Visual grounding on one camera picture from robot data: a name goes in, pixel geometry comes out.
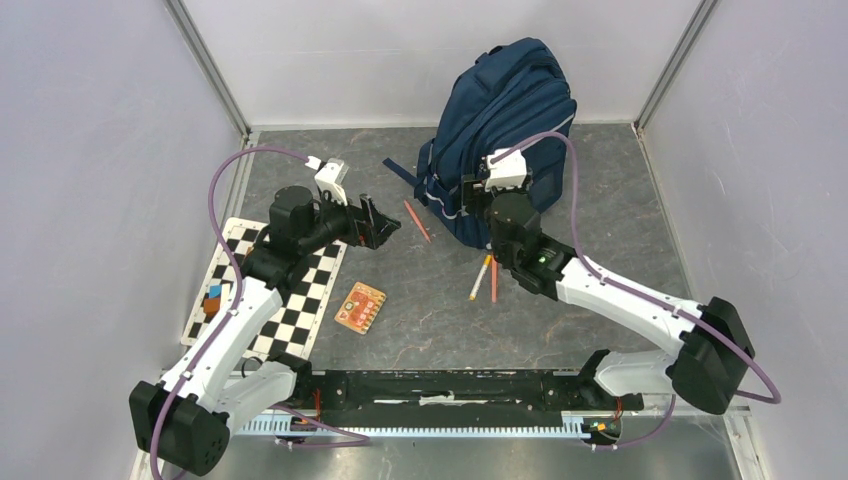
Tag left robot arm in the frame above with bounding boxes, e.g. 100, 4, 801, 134
129, 186, 401, 478

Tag aluminium frame rail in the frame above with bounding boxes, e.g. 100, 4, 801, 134
150, 370, 750, 440

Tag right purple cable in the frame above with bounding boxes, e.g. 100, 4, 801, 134
490, 131, 783, 452

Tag checkerboard calibration board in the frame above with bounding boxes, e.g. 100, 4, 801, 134
180, 217, 350, 362

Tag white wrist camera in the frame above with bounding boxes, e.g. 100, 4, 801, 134
484, 149, 530, 192
306, 156, 349, 206

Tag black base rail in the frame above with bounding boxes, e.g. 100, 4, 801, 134
283, 369, 644, 428

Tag yellow white marker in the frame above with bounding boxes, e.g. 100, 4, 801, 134
469, 254, 493, 301

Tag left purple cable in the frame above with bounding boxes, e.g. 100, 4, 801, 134
148, 146, 372, 480

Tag colourful blocks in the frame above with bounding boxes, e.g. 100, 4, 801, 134
201, 283, 230, 317

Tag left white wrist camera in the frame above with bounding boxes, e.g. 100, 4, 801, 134
306, 156, 349, 206

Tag orange pencil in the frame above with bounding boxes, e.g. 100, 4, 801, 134
487, 255, 498, 303
403, 199, 432, 243

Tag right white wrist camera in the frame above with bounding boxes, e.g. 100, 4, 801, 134
484, 149, 530, 192

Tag purple cable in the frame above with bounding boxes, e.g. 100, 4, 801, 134
490, 131, 783, 452
148, 146, 372, 480

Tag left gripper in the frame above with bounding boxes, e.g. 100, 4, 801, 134
298, 186, 400, 255

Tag orange card pack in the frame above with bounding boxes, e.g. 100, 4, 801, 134
334, 282, 386, 335

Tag navy blue backpack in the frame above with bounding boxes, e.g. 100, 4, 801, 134
383, 37, 578, 249

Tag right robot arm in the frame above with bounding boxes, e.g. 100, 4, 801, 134
461, 175, 755, 415

